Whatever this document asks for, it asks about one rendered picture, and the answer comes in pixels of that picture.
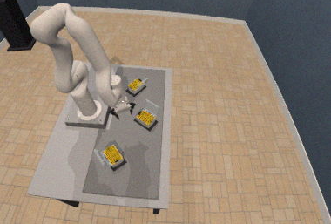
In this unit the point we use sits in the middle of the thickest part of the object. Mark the yellow perforated plate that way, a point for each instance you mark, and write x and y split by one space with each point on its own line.
112 154
146 117
134 84

